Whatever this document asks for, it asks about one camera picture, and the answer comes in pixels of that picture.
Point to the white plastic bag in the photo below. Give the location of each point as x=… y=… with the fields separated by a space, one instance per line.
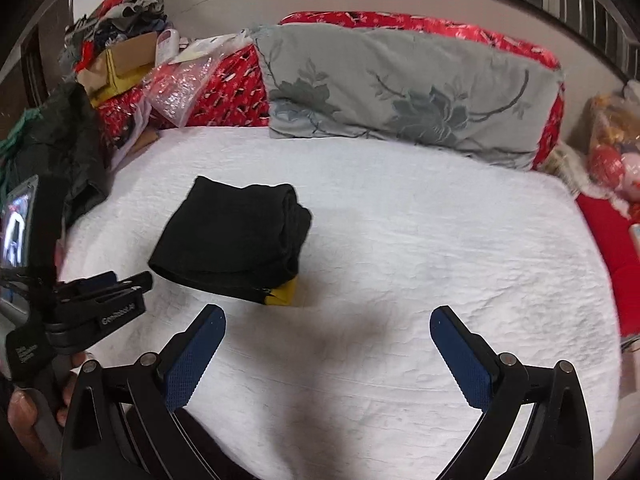
x=210 y=47

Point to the red printed blanket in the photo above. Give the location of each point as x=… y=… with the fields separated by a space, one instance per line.
x=230 y=90

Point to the black bag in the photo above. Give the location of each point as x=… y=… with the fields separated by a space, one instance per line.
x=65 y=140

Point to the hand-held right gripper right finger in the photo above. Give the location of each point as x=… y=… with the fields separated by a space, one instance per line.
x=462 y=360

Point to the white quilted bedspread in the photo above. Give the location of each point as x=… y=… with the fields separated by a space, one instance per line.
x=400 y=260

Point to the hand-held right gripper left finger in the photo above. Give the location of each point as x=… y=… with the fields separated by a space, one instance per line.
x=195 y=355

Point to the black pants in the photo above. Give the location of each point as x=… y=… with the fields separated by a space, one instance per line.
x=225 y=230

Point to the pile of mixed clothes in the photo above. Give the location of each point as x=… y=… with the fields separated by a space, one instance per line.
x=115 y=17

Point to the grey floral pillow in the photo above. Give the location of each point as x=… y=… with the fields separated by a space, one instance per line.
x=400 y=85

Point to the clear bag of toys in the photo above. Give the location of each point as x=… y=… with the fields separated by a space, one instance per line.
x=615 y=155

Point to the clear bubble plastic bag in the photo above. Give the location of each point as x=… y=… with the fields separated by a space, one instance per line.
x=180 y=90

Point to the person's left hand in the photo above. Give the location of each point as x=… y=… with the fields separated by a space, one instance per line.
x=25 y=420

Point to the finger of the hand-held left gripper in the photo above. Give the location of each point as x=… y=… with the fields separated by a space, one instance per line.
x=97 y=281
x=132 y=285

